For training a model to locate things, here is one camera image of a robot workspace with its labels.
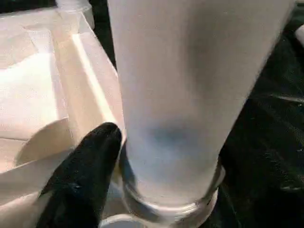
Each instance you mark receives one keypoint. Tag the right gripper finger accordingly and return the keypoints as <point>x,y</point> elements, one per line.
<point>80,185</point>

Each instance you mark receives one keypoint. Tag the white plastic table top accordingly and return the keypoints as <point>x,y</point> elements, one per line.
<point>33,85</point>

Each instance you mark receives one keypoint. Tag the black mat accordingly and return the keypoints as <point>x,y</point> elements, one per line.
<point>266,166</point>

